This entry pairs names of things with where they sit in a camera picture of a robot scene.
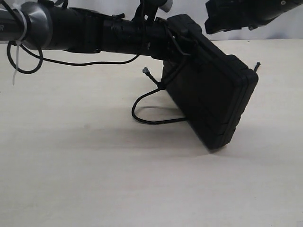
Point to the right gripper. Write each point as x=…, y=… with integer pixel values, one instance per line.
x=228, y=15

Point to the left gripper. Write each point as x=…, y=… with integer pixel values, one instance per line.
x=123, y=36

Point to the black plastic carrying case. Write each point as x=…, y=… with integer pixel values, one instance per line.
x=213, y=88

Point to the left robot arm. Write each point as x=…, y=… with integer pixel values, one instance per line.
x=49, y=25

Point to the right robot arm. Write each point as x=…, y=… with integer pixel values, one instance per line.
x=228, y=15

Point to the white zip tie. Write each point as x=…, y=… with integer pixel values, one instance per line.
x=19, y=41

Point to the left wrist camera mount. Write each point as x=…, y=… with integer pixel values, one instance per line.
x=147, y=10

